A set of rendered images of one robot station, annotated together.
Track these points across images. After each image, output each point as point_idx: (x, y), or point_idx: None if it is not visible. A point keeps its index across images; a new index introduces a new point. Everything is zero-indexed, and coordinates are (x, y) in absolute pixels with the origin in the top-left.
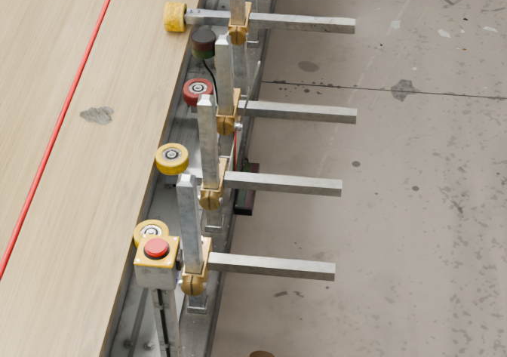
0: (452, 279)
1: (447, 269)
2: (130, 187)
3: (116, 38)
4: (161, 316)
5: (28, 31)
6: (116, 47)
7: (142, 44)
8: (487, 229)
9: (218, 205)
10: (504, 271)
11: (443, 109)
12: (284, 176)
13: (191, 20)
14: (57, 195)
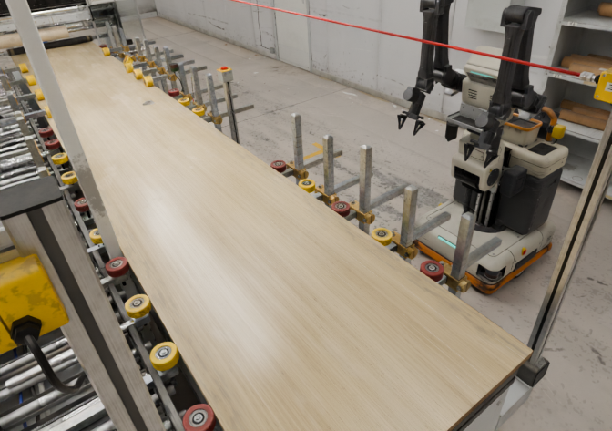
0: (263, 157)
1: (260, 156)
2: (179, 107)
3: (131, 93)
4: (229, 97)
5: (96, 101)
6: (134, 94)
7: (142, 91)
8: (261, 145)
9: (206, 108)
10: (275, 149)
11: (222, 130)
12: (219, 97)
13: (154, 79)
14: (158, 116)
